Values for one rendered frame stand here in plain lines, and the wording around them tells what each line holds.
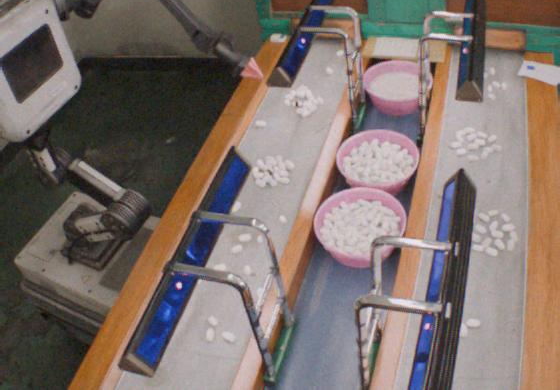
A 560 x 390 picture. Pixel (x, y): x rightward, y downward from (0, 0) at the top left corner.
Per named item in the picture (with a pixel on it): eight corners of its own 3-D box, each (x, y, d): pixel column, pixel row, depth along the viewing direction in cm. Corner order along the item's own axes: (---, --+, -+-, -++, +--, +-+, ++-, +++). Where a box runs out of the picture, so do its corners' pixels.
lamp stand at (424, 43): (416, 148, 204) (415, 36, 174) (422, 113, 218) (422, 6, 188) (469, 153, 198) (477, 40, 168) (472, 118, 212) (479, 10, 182)
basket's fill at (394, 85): (364, 113, 221) (363, 100, 217) (374, 79, 236) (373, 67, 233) (423, 118, 214) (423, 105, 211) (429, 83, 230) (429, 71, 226)
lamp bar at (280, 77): (266, 87, 179) (262, 67, 174) (317, -5, 221) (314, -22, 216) (291, 88, 176) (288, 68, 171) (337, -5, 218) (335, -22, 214)
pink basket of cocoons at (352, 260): (306, 269, 172) (303, 249, 166) (329, 204, 190) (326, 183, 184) (397, 282, 164) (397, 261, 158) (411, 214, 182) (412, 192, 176)
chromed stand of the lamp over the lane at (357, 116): (306, 137, 216) (289, 30, 186) (319, 105, 230) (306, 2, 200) (357, 142, 210) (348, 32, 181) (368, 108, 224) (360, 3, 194)
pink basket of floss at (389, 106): (388, 129, 213) (387, 108, 207) (351, 94, 232) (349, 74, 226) (446, 104, 220) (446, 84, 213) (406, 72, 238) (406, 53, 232)
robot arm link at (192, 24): (130, -21, 217) (142, -42, 211) (140, -22, 222) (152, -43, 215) (197, 55, 212) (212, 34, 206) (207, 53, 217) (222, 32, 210)
